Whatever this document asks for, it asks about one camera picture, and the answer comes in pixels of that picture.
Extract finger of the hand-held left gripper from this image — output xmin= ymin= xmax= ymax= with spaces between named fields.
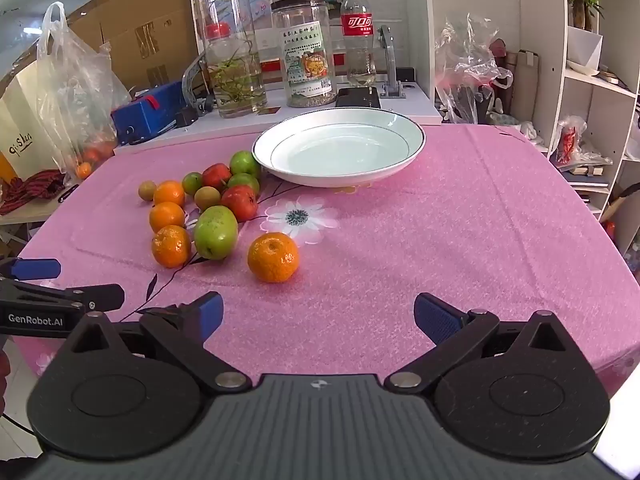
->
xmin=0 ymin=257 xmax=62 ymax=282
xmin=0 ymin=280 xmax=126 ymax=312

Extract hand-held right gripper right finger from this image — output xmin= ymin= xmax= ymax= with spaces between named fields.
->
xmin=385 ymin=292 xmax=577 ymax=396

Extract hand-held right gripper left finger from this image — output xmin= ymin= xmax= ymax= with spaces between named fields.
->
xmin=65 ymin=291 xmax=253 ymax=396

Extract large green jujube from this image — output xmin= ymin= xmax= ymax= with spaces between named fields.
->
xmin=194 ymin=205 xmax=239 ymax=261

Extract large orange mandarin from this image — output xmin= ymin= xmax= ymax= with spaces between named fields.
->
xmin=247 ymin=232 xmax=301 ymax=284

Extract red hawthorn fruit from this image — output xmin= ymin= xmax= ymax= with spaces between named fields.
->
xmin=201 ymin=163 xmax=232 ymax=192
xmin=221 ymin=184 xmax=259 ymax=222

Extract white round plate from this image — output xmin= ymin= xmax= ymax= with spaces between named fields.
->
xmin=252 ymin=107 xmax=426 ymax=189

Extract red black striped cloth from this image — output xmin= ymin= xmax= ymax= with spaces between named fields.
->
xmin=0 ymin=170 xmax=68 ymax=216

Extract pink floral tablecloth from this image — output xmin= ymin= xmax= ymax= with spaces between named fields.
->
xmin=10 ymin=122 xmax=640 ymax=401

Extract cream paper bag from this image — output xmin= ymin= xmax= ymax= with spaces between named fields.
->
xmin=0 ymin=62 xmax=66 ymax=181

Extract clear plastic bag with fruit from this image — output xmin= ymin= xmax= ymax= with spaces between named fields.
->
xmin=36 ymin=1 xmax=132 ymax=181

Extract white side desk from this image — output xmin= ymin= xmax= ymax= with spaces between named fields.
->
xmin=114 ymin=72 xmax=443 ymax=156

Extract blue box device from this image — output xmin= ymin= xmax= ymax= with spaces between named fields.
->
xmin=111 ymin=81 xmax=188 ymax=147

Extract plastic bag with red contents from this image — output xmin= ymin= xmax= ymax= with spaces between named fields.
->
xmin=554 ymin=115 xmax=613 ymax=168

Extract clear jar with water plant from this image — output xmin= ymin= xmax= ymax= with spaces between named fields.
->
xmin=204 ymin=23 xmax=268 ymax=119

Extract black smartphone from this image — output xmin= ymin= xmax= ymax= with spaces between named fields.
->
xmin=335 ymin=86 xmax=382 ymax=109

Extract clear crumpled plastic bag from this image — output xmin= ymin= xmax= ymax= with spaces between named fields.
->
xmin=434 ymin=12 xmax=515 ymax=125

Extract cardboard boxes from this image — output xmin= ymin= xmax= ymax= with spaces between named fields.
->
xmin=65 ymin=0 xmax=201 ymax=91

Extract labelled clear jar black lid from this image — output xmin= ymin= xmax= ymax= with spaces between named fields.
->
xmin=270 ymin=0 xmax=337 ymax=109

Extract cola bottle red cap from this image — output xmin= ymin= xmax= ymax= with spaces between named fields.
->
xmin=340 ymin=0 xmax=377 ymax=87

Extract white shelf unit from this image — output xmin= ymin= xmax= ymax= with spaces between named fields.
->
xmin=425 ymin=0 xmax=640 ymax=256

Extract white square plant pot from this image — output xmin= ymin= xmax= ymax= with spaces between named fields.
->
xmin=566 ymin=26 xmax=604 ymax=76

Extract grey metal bracket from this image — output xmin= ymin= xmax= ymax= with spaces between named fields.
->
xmin=377 ymin=25 xmax=406 ymax=98

